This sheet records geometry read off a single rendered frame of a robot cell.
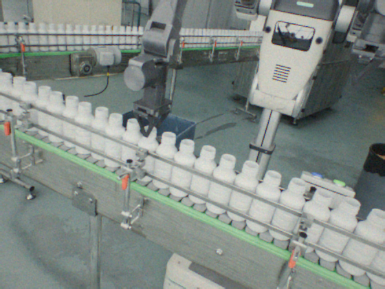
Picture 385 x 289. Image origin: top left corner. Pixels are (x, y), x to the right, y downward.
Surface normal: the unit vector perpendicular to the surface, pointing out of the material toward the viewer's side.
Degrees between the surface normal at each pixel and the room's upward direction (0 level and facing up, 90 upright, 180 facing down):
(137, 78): 90
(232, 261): 90
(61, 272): 0
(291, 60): 90
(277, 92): 90
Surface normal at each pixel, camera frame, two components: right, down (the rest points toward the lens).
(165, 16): -0.30, -0.10
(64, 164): -0.43, 0.36
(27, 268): 0.16, -0.87
